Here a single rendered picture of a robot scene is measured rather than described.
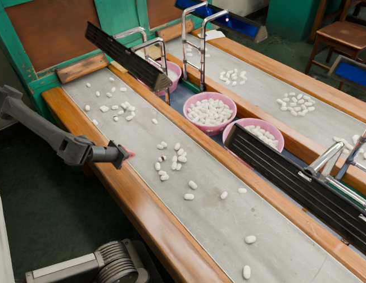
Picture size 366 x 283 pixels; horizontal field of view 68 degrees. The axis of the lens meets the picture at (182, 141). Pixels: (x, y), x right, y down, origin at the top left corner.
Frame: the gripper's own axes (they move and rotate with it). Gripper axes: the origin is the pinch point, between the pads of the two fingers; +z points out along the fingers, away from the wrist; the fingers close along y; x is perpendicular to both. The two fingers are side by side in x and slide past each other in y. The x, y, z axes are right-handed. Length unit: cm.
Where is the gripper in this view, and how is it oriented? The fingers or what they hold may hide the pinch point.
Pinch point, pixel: (132, 155)
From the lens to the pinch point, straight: 107.2
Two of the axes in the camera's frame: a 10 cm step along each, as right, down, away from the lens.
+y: -6.3, -5.6, 5.4
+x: -4.7, 8.3, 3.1
